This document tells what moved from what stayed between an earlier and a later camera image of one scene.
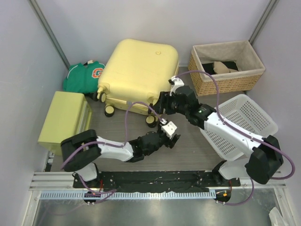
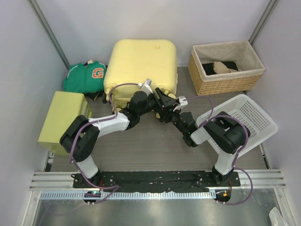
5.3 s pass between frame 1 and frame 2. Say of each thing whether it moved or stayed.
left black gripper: moved
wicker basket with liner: stayed
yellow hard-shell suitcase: moved
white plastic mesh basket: stayed
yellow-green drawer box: stayed
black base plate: stayed
